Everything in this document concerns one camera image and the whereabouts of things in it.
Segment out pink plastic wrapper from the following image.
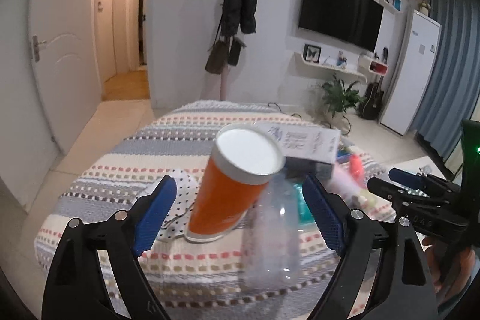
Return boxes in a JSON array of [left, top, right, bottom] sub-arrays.
[[326, 153, 365, 202]]

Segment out black acoustic guitar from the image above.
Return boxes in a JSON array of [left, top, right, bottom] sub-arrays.
[[359, 48, 389, 119]]

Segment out framed butterfly picture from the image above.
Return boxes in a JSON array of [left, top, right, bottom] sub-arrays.
[[304, 44, 322, 64]]

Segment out hallway door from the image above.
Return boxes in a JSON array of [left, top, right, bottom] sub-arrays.
[[100, 0, 118, 81]]

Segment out orange container with white lid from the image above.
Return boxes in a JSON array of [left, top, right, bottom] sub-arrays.
[[185, 123, 286, 243]]

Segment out white and blue carton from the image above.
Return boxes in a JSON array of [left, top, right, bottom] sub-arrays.
[[252, 121, 342, 180]]

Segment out wall-mounted television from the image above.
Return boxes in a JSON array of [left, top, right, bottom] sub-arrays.
[[298, 0, 384, 52]]

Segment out black floor cables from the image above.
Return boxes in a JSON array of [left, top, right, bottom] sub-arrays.
[[268, 103, 353, 136]]

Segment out rounded white box shelf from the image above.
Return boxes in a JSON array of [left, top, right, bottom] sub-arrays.
[[358, 54, 389, 76]]

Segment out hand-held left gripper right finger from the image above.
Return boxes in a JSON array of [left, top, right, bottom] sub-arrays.
[[302, 174, 439, 320]]

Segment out clear plastic bottle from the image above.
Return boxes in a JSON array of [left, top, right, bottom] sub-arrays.
[[240, 172, 302, 287]]

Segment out brown handbag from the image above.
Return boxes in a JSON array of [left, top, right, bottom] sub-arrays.
[[205, 39, 229, 74]]

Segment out white coffee table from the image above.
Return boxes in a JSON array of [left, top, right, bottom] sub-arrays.
[[390, 155, 466, 189]]

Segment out person's right hand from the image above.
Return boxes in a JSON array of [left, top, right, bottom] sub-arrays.
[[422, 235, 477, 307]]

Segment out low curved white shelf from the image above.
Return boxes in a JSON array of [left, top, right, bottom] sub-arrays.
[[294, 52, 368, 81]]

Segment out blue curtain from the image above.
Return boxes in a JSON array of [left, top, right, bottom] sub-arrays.
[[414, 0, 480, 172]]

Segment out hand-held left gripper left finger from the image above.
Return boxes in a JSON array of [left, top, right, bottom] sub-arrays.
[[41, 175, 178, 320]]

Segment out potted green plant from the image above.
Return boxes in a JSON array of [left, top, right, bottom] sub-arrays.
[[320, 74, 367, 120]]

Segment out striped woven blanket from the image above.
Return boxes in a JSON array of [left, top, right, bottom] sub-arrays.
[[33, 100, 398, 320]]

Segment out black shoulder bag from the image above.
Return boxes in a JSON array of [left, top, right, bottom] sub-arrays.
[[229, 37, 244, 66]]

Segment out white door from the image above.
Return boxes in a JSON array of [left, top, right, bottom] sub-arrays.
[[28, 0, 102, 156]]

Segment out pink coat rack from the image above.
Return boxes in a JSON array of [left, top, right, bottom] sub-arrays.
[[212, 0, 265, 101]]

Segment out teal packet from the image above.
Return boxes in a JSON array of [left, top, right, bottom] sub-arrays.
[[294, 183, 316, 225]]

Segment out white standing air conditioner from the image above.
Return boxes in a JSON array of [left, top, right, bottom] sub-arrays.
[[379, 9, 442, 137]]

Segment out white dotted face mask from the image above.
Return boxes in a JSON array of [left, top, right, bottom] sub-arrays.
[[144, 172, 205, 242]]

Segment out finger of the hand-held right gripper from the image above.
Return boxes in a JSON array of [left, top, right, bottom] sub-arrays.
[[367, 177, 422, 212], [388, 167, 462, 198]]

